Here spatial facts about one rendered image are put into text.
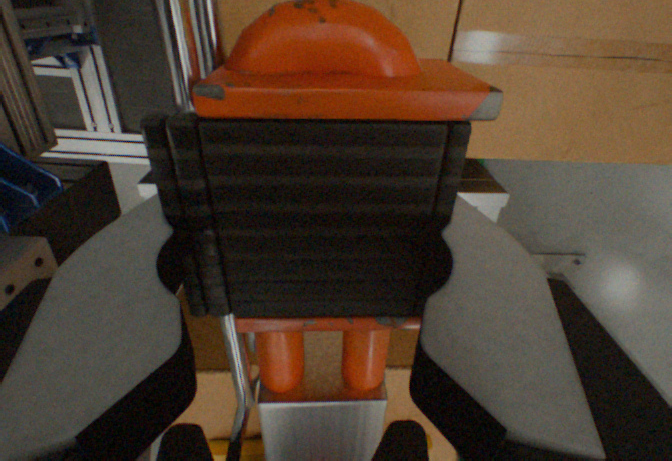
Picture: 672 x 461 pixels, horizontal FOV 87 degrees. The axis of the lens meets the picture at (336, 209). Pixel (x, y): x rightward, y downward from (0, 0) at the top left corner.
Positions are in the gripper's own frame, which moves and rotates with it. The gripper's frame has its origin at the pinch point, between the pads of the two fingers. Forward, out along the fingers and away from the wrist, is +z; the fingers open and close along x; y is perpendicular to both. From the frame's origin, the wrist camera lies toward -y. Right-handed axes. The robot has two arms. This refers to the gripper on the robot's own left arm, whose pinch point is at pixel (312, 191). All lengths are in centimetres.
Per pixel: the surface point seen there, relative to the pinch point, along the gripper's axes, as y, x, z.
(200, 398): 34.7, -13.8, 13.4
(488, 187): 26, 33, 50
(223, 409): 37.1, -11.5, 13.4
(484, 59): 3, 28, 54
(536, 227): 75, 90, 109
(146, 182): 24, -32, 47
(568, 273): 99, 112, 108
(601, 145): 18, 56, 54
